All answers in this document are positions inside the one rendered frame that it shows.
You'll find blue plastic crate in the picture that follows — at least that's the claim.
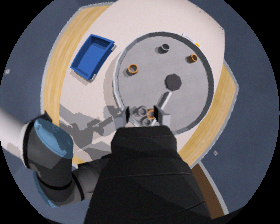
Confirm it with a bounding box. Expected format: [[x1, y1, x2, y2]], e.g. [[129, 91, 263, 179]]
[[70, 34, 117, 80]]

